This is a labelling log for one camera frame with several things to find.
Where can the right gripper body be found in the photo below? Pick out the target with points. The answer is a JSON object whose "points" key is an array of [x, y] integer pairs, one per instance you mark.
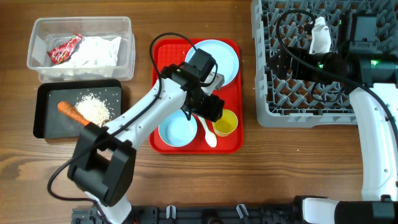
{"points": [[302, 71]]}

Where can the white rice pile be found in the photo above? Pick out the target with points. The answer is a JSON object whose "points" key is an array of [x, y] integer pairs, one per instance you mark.
{"points": [[93, 109]]}

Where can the clear plastic bin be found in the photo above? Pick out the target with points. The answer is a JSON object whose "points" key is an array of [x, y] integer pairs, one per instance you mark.
{"points": [[48, 33]]}

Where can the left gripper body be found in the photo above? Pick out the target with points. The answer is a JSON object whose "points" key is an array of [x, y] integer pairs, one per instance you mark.
{"points": [[205, 104]]}

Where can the orange carrot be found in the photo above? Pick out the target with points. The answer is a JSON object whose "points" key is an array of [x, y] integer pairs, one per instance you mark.
{"points": [[68, 110]]}

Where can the white napkin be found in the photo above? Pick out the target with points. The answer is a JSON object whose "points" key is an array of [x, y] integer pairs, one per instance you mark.
{"points": [[94, 52]]}

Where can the grey dishwasher rack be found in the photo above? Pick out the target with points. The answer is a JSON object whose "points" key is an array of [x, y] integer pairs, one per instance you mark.
{"points": [[290, 103]]}

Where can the white plastic spoon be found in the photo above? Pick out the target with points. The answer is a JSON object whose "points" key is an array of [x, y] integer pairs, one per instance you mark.
{"points": [[210, 137]]}

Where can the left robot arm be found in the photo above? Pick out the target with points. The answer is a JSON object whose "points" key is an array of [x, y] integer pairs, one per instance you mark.
{"points": [[104, 158]]}

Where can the light blue plate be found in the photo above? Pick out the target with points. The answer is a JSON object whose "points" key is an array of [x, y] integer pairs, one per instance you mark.
{"points": [[225, 56]]}

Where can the yellow plastic cup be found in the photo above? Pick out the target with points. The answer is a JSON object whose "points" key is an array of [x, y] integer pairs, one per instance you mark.
{"points": [[226, 124]]}

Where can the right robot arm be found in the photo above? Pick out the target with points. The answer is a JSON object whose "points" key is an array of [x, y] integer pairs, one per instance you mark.
{"points": [[370, 80]]}

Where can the black square bin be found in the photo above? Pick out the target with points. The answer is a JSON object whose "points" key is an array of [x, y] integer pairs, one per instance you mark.
{"points": [[49, 123]]}

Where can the red plastic tray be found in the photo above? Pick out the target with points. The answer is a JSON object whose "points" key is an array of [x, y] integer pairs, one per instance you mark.
{"points": [[169, 51]]}

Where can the red snack wrapper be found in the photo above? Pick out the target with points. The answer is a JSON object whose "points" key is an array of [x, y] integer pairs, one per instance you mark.
{"points": [[63, 52]]}

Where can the blue bowl with rice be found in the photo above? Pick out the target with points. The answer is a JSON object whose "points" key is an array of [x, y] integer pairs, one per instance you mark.
{"points": [[177, 130]]}

